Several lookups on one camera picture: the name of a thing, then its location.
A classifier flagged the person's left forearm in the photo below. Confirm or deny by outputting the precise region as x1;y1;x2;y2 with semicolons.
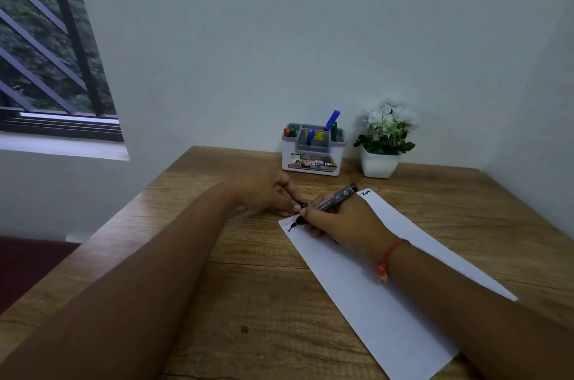
0;180;245;380

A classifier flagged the grey white pen holder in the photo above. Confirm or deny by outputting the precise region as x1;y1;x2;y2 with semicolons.
282;123;347;177

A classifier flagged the red thread bracelet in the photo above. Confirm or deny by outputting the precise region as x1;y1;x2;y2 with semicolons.
377;238;411;284

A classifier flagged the white flower plant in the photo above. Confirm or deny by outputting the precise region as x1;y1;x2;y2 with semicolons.
353;96;420;157

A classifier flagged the white paper sheet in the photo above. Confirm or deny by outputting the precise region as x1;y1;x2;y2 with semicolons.
278;188;519;380

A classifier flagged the dark window grille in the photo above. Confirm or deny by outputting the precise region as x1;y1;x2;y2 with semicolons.
0;0;124;143

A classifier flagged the person's right forearm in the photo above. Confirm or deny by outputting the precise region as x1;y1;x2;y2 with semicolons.
380;238;574;380

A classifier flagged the white plant pot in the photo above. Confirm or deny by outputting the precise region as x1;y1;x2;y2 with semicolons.
360;145;401;179

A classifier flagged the black marker pen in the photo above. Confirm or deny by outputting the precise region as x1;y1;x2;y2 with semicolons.
287;183;359;232

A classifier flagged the person's left hand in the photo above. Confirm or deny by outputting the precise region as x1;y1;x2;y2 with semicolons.
225;166;306;219

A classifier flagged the person's right hand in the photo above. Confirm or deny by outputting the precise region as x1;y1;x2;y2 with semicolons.
299;191;401;265

